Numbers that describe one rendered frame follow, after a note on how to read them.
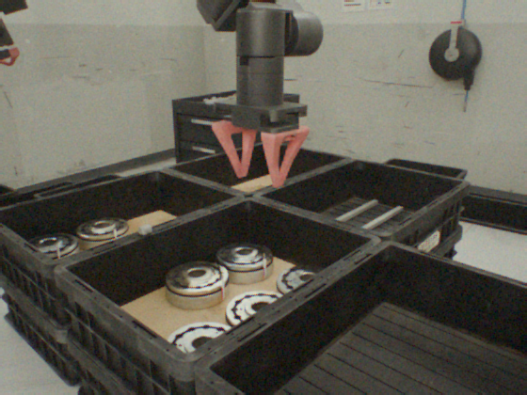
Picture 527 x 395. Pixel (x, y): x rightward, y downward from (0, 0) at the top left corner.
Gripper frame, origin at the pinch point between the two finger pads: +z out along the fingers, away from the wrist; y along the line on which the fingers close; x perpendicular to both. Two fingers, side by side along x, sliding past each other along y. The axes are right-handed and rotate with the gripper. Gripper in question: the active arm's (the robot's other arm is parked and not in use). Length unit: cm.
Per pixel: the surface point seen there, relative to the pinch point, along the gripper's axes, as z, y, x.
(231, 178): 20, 51, -42
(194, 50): -4, 357, -280
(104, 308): 13.5, 6.6, 19.5
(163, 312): 23.4, 13.6, 7.0
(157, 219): 23, 46, -14
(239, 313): 20.1, 1.5, 2.4
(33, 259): 14.1, 26.8, 19.8
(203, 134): 32, 148, -114
